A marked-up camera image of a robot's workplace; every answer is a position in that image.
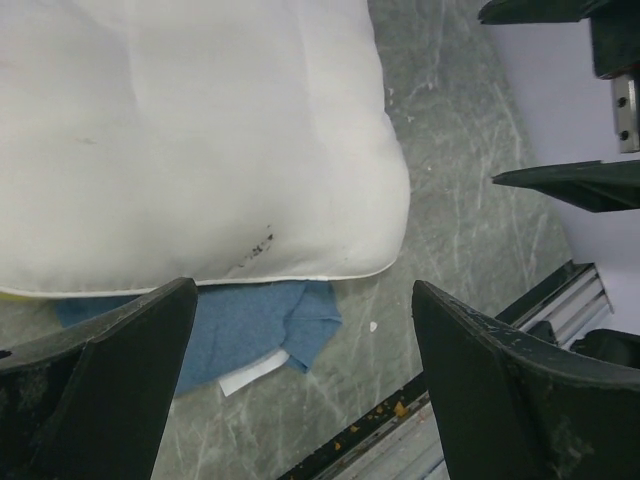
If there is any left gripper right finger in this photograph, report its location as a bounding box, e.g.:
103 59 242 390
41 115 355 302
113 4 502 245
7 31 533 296
412 281 639 479

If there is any blue pillowcase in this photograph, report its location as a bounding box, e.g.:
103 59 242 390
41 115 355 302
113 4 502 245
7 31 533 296
53 280 344 399

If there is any white pillow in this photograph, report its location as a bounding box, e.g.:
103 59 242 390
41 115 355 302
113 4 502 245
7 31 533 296
1 1 410 298

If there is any aluminium frame rail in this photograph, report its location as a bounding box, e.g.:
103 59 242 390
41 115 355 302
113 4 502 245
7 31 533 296
283 262 610 479

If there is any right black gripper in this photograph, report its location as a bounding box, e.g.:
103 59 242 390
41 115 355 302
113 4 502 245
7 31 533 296
478 0 639 213

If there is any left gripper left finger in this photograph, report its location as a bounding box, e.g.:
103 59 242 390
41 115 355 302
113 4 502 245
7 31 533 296
1 278 198 479

